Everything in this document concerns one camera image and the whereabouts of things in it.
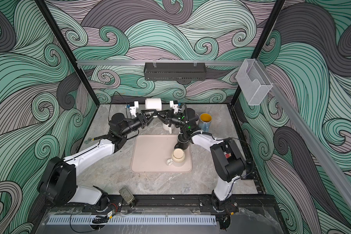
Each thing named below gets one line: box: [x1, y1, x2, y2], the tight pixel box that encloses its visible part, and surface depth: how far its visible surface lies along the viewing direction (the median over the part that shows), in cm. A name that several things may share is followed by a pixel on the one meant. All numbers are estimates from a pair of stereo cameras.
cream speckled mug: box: [166, 148, 186, 168], surface depth 85 cm
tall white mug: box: [144, 97, 162, 112], surface depth 77 cm
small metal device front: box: [118, 186, 136, 204], surface depth 74 cm
